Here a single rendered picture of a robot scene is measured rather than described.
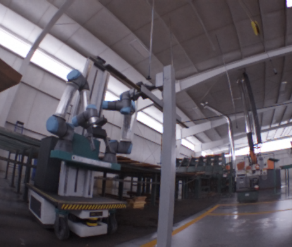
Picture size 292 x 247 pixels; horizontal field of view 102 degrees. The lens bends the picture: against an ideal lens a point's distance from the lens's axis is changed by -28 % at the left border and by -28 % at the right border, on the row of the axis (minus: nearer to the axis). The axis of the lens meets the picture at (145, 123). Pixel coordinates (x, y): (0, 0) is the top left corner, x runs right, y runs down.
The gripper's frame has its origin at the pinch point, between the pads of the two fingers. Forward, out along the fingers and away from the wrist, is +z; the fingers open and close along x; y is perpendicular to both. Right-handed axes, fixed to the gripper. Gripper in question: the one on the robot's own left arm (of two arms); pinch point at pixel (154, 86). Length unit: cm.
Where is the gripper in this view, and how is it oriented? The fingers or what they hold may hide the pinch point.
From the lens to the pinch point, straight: 117.1
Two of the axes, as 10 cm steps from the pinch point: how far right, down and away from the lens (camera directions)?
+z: 8.2, -1.6, -5.6
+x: 4.8, 7.1, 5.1
